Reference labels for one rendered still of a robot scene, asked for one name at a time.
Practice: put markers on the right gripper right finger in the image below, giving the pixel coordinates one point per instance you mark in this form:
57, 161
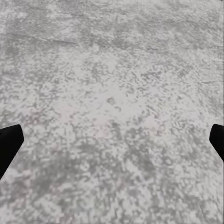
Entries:
217, 139

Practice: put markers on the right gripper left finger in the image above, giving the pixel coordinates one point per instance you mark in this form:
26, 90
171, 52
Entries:
11, 139

